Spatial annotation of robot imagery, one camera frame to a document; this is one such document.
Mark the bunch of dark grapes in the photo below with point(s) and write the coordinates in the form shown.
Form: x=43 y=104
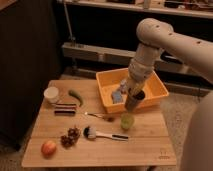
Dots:
x=70 y=138

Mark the dish brush white handle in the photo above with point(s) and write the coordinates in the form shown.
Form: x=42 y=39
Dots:
x=91 y=133

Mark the green plastic cup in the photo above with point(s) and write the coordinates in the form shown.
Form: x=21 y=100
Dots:
x=127 y=121

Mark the dark red marker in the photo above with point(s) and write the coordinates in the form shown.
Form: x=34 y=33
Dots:
x=65 y=106

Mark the white cup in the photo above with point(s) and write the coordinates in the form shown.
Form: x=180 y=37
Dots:
x=51 y=94

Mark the black handle on shelf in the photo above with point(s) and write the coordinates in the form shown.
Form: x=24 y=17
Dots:
x=170 y=59

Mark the grey crumpled cloth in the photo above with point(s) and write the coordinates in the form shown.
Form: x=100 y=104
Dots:
x=123 y=86

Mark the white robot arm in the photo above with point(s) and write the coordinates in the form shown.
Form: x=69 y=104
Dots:
x=155 y=37

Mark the green chili pepper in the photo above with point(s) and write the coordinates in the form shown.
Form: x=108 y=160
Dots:
x=77 y=96

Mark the metal shelf rail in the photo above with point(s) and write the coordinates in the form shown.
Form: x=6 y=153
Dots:
x=117 y=56

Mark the blue sponge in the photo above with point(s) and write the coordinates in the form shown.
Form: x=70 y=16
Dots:
x=117 y=97

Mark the red apple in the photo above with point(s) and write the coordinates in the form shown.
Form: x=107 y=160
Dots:
x=48 y=148

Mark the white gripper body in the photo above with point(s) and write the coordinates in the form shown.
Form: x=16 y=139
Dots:
x=139 y=71

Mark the metal fork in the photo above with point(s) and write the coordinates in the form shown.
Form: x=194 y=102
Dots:
x=109 y=119

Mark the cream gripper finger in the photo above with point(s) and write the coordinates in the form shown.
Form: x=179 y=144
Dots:
x=137 y=89

